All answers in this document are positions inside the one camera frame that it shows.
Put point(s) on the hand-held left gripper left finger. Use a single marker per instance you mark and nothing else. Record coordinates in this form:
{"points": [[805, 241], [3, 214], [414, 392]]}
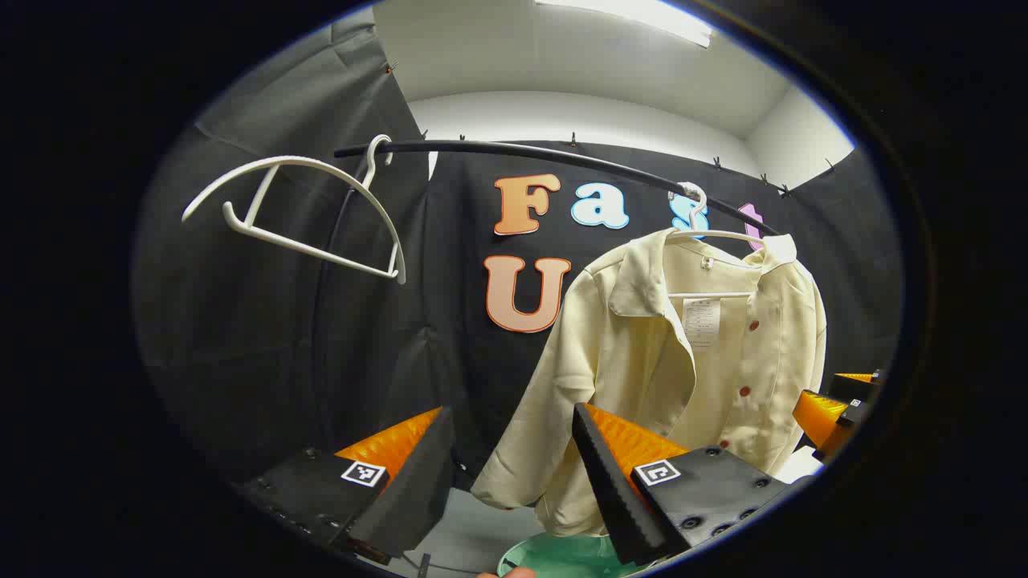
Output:
{"points": [[418, 482]]}

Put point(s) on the empty white plastic hanger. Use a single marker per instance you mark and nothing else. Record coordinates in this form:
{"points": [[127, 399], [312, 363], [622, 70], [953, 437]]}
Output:
{"points": [[305, 161]]}

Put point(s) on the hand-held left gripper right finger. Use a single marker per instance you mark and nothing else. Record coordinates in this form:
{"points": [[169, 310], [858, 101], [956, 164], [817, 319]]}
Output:
{"points": [[610, 498]]}

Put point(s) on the cream button-up shirt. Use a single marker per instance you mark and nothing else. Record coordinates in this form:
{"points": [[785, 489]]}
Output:
{"points": [[626, 361]]}

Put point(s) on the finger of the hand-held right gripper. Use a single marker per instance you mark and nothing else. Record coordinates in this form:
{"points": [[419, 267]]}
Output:
{"points": [[819, 421], [855, 387]]}

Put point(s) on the black clothes rack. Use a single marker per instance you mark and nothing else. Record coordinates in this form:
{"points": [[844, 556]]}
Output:
{"points": [[498, 147]]}

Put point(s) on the black backdrop cloth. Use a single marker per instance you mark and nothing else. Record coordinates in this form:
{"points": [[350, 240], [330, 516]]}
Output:
{"points": [[241, 345]]}

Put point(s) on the white plastic clothes hanger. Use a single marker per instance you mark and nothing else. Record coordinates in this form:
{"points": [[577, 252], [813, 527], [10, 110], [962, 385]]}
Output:
{"points": [[715, 234]]}

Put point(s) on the green laundry hamper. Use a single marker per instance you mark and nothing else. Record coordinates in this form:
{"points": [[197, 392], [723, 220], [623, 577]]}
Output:
{"points": [[562, 558]]}

